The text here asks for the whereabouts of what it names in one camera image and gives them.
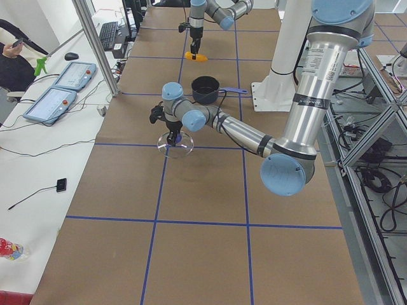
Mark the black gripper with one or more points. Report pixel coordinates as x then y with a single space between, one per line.
173 126
194 33

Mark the yellow corn cob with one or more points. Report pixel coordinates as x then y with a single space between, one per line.
195 57

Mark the glass pot lid blue knob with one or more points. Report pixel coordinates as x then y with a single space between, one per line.
181 146

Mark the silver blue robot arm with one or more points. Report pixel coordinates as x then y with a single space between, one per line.
224 17
336 27

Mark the dark blue saucepan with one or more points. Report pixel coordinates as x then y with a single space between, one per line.
206 89

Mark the black keyboard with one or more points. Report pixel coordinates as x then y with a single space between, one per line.
107 35

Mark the upper blue teach pendant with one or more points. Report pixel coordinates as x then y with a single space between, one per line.
76 76

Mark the blue teach pendant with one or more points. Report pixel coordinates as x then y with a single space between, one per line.
53 103
76 76

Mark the black computer mouse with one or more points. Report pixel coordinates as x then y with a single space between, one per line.
71 56

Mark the lower blue teach pendant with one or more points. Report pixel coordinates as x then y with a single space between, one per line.
53 103

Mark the small black square sensor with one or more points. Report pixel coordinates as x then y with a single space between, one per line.
61 185

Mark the seated person in black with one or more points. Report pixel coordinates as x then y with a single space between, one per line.
18 58

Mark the red plastic bottle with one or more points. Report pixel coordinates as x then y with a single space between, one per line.
14 251

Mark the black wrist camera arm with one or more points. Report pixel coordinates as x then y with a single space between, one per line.
183 26
157 113

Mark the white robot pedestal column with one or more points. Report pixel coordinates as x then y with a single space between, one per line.
276 91

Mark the aluminium frame post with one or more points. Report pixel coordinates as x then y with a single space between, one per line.
86 21

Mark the green handled tool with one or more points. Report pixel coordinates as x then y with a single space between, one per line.
41 62

